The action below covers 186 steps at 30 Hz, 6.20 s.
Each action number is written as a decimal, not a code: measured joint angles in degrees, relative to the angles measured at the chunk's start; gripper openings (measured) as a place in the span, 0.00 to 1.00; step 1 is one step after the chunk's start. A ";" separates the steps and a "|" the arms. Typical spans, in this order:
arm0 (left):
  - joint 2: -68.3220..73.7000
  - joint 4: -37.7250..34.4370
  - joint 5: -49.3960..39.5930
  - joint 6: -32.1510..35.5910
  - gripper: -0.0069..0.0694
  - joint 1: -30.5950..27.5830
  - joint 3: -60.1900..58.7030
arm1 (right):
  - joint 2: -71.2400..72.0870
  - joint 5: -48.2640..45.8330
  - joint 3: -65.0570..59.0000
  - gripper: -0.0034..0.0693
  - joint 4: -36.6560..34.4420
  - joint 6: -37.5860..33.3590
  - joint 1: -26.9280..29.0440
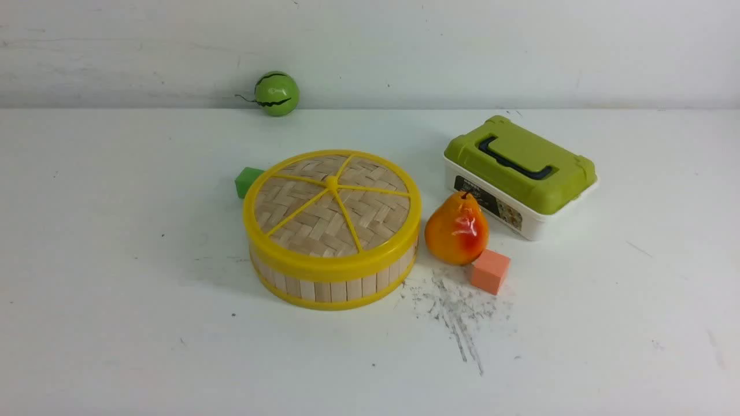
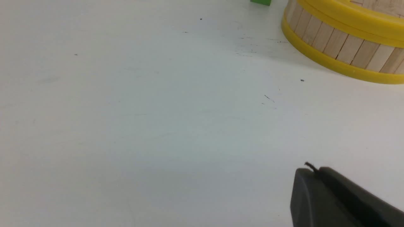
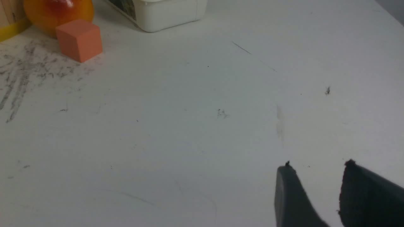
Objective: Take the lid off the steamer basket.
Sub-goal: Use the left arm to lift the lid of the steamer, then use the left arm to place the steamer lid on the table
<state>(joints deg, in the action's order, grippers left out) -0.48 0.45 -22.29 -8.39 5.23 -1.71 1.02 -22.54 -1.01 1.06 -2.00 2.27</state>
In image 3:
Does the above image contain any orange red toy fruit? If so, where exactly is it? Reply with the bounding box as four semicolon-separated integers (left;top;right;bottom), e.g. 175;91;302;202
23;0;94;38

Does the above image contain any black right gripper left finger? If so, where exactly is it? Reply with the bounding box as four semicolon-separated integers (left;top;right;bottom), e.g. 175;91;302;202
274;161;329;227

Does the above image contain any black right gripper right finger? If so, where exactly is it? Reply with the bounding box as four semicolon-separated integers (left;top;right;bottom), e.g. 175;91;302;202
338;160;404;227

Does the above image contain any wooden box with yellow edge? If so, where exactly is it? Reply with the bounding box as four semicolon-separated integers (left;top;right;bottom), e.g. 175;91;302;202
0;0;32;42

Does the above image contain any orange foam cube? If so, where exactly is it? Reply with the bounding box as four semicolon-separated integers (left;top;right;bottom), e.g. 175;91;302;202
55;19;103;63

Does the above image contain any white plastic container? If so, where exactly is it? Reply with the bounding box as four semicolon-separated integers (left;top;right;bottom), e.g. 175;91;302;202
106;0;208;33

